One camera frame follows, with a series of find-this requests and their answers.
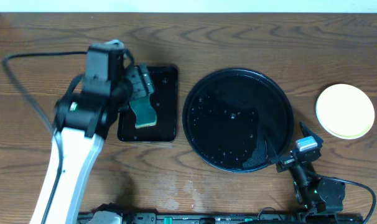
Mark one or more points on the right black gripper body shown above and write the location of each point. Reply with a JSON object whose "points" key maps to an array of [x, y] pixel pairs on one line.
{"points": [[285, 164]]}

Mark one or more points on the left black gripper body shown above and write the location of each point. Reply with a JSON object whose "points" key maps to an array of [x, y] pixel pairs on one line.
{"points": [[140, 80]]}

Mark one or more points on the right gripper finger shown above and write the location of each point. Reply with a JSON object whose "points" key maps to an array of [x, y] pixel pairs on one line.
{"points": [[271, 149], [307, 133]]}

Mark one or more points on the green yellow sponge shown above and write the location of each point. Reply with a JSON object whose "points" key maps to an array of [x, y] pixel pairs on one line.
{"points": [[145, 114]]}

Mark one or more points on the yellow plate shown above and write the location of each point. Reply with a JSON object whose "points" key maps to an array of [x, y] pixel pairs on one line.
{"points": [[345, 111]]}

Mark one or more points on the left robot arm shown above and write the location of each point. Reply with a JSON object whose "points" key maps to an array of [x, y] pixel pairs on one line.
{"points": [[83, 118]]}

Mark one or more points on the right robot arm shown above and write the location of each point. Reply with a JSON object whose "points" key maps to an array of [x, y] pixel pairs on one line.
{"points": [[318, 195]]}

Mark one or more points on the black rectangular tray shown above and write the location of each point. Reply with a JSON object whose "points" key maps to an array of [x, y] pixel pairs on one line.
{"points": [[164, 103]]}

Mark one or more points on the black round tray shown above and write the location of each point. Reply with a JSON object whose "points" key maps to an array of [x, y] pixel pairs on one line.
{"points": [[227, 112]]}

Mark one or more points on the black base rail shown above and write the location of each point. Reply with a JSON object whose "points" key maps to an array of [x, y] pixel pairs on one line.
{"points": [[112, 213]]}

